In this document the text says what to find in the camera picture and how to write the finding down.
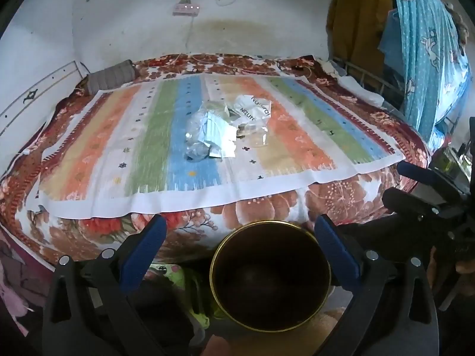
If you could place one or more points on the metal rack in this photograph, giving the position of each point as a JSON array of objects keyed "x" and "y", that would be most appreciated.
[{"x": 349, "y": 65}]

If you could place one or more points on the plain blue cloth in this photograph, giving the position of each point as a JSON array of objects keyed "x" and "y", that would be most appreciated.
[{"x": 391, "y": 44}]

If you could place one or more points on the brass round bowl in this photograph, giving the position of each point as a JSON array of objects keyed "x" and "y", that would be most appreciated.
[{"x": 271, "y": 267}]

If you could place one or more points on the red floral blanket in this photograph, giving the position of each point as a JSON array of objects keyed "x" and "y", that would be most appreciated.
[{"x": 334, "y": 196}]

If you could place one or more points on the clear plastic bag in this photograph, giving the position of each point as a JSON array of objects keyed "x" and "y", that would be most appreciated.
[{"x": 196, "y": 144}]

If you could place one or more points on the yellow hanging garment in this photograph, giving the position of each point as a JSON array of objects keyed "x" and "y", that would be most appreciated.
[{"x": 356, "y": 18}]

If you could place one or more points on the blue printed curtain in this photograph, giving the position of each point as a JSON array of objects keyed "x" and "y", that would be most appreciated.
[{"x": 423, "y": 44}]

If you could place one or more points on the white folded cloth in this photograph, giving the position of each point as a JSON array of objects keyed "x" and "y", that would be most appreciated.
[{"x": 362, "y": 89}]

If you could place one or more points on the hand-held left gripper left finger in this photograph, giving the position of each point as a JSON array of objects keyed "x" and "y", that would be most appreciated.
[{"x": 148, "y": 252}]

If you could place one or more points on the green printed cloth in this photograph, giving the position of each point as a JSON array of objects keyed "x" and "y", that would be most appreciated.
[{"x": 178, "y": 278}]

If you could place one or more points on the colourful striped cloth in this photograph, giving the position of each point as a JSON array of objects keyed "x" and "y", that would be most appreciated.
[{"x": 111, "y": 155}]

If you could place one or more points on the translucent plastic bag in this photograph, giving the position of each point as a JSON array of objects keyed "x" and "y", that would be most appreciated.
[{"x": 256, "y": 139}]

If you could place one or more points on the pink cloth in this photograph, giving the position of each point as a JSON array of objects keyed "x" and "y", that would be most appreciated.
[{"x": 15, "y": 285}]

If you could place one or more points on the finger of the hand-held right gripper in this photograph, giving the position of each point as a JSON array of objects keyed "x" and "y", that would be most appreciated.
[
  {"x": 399, "y": 198},
  {"x": 412, "y": 170}
]

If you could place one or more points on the grey striped pillow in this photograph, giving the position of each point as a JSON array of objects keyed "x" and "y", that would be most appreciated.
[{"x": 111, "y": 76}]

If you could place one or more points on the white panel with black marks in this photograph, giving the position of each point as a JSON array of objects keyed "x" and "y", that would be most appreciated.
[{"x": 37, "y": 89}]

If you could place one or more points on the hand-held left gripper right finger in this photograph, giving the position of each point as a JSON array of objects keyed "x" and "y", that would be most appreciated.
[{"x": 336, "y": 256}]

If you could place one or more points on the white printed crumpled packet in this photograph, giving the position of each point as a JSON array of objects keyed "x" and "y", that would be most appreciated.
[{"x": 256, "y": 105}]

